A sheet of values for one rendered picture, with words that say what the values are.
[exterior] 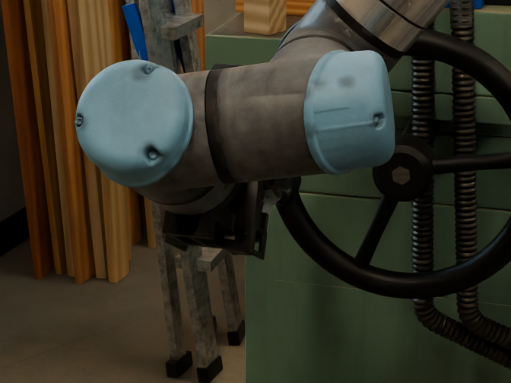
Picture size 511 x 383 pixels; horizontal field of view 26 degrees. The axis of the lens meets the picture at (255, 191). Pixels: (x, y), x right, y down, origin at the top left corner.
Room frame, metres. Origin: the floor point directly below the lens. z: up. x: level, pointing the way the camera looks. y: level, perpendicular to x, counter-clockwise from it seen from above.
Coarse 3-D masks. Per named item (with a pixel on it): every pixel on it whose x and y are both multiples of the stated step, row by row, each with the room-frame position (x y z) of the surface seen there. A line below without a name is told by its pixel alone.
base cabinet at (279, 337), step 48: (288, 240) 1.29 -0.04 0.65; (336, 240) 1.27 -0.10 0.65; (384, 240) 1.26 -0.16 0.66; (480, 240) 1.23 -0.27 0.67; (288, 288) 1.29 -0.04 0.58; (336, 288) 1.27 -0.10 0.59; (480, 288) 1.23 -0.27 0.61; (288, 336) 1.29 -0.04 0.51; (336, 336) 1.27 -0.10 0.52; (384, 336) 1.25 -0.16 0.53; (432, 336) 1.24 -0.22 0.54
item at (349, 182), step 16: (448, 144) 1.24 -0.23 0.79; (480, 144) 1.23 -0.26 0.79; (496, 144) 1.22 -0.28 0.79; (304, 176) 1.28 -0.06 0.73; (320, 176) 1.28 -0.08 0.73; (336, 176) 1.27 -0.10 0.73; (352, 176) 1.27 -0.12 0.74; (368, 176) 1.26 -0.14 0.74; (448, 176) 1.24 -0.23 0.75; (480, 176) 1.23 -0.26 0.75; (496, 176) 1.22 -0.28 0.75; (320, 192) 1.28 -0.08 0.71; (336, 192) 1.27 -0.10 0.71; (352, 192) 1.27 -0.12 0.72; (368, 192) 1.26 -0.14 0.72; (448, 192) 1.24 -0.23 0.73; (480, 192) 1.23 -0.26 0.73; (496, 192) 1.22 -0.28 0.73; (496, 208) 1.23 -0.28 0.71
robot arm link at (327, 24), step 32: (320, 0) 0.80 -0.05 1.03; (352, 0) 0.77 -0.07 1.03; (384, 0) 0.76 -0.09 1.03; (416, 0) 0.76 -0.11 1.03; (448, 0) 0.78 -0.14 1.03; (288, 32) 0.84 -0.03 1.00; (320, 32) 0.77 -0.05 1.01; (352, 32) 0.77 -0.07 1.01; (384, 32) 0.77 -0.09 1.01; (416, 32) 0.78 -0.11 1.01
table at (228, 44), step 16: (240, 16) 1.44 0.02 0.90; (288, 16) 1.44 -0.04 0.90; (224, 32) 1.33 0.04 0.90; (240, 32) 1.33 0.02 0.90; (208, 48) 1.31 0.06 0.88; (224, 48) 1.31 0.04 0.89; (240, 48) 1.30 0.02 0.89; (256, 48) 1.30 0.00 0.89; (272, 48) 1.29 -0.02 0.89; (208, 64) 1.31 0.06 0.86; (240, 64) 1.30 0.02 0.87; (400, 96) 1.16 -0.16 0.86; (448, 96) 1.15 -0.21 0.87; (480, 96) 1.14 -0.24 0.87; (400, 112) 1.16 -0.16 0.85; (448, 112) 1.15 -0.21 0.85; (480, 112) 1.14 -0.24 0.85; (496, 112) 1.13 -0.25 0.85
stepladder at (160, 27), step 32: (128, 0) 2.16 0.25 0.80; (160, 0) 2.17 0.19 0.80; (160, 32) 2.15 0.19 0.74; (192, 32) 2.31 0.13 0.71; (160, 64) 2.13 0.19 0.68; (192, 64) 2.27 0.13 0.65; (160, 224) 2.13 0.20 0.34; (160, 256) 2.13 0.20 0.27; (192, 256) 2.11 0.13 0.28; (224, 256) 2.20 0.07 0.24; (192, 288) 2.09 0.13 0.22; (224, 288) 2.26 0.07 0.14; (192, 320) 2.09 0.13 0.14
